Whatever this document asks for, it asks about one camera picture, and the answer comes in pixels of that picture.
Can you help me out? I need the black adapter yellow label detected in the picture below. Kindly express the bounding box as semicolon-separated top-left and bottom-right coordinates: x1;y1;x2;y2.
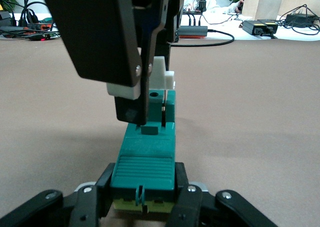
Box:
257;18;279;35
241;19;263;37

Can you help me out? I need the grey USB hub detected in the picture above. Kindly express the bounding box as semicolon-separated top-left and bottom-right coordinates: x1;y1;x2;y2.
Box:
176;25;209;40

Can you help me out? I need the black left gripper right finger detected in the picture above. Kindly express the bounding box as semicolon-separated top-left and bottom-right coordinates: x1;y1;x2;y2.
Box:
166;162;203;227

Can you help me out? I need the orange black tool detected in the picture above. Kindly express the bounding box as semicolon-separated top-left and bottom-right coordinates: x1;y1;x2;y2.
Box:
23;21;61;42

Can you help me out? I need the small black device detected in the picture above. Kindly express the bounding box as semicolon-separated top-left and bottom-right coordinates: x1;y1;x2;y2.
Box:
0;10;16;28

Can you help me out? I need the black looped hub cable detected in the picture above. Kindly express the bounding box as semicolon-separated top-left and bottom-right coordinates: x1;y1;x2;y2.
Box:
169;29;235;48

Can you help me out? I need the green load switch white handle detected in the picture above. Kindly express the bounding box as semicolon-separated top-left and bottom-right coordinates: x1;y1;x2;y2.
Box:
109;56;178;215

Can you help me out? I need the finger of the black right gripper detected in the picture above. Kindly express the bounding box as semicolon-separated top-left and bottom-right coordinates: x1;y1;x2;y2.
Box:
154;0;187;72
38;0;162;127

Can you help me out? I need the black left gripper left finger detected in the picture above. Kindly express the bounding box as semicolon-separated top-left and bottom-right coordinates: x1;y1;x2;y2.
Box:
68;162;116;227

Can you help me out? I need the black charger with tangled cable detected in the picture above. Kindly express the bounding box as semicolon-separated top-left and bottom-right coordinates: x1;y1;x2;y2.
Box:
279;3;320;36

